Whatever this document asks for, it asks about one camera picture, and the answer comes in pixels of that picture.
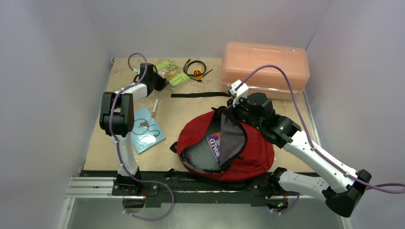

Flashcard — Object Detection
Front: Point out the red student backpack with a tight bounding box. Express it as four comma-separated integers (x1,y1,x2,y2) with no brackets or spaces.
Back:
170,106,275,182

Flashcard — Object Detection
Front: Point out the purple Roald Dahl book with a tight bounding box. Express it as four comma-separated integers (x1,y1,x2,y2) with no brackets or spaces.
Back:
206,132,221,162

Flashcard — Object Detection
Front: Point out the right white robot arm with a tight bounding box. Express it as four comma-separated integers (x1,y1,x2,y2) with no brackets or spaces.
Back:
225,93,372,218

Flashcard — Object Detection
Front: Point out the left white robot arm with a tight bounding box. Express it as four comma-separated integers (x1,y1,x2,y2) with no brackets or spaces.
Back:
99,63,167,196

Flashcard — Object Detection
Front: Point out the green paperback book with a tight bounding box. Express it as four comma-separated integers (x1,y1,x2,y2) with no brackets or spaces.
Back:
156,60,190,87

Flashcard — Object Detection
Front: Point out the white orange pen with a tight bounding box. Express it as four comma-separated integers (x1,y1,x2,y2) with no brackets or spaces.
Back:
151,99,159,118

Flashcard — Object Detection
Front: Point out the light blue notebook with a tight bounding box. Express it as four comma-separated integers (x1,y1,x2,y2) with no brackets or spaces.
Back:
130,107,166,154

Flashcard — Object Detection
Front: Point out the translucent orange plastic box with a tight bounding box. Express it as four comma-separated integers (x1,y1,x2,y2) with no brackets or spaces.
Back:
220,42,310,100

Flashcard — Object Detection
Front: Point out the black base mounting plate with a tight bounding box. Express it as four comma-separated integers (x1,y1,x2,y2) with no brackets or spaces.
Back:
79,170,312,208

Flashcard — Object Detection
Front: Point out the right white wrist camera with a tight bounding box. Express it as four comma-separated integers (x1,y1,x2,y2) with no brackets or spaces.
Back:
228,80,249,107

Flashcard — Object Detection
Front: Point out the black cable with orange tag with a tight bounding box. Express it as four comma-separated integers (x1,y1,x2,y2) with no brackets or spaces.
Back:
183,59,213,83

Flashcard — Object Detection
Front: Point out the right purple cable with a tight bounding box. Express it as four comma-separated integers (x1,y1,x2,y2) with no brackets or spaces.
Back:
240,64,405,194

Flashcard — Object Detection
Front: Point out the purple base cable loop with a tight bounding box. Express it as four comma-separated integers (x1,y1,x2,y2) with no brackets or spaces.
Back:
122,180,175,222

